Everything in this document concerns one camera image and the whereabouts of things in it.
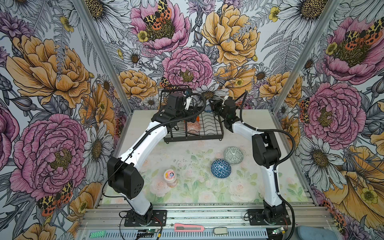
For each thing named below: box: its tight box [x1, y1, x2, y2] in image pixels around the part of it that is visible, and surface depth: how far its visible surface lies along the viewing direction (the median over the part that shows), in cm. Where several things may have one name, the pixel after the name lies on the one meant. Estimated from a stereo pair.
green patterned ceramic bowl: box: [223, 146, 244, 164], surface depth 96 cm
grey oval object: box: [213, 227, 228, 235], surface depth 71 cm
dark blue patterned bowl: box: [210, 159, 232, 179], surface depth 91 cm
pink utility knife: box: [174, 223, 205, 232], surface depth 73 cm
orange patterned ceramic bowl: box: [184, 121, 201, 134], surface depth 110 cm
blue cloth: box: [297, 225, 338, 240], surface depth 70 cm
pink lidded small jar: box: [163, 169, 178, 188], surface depth 79 cm
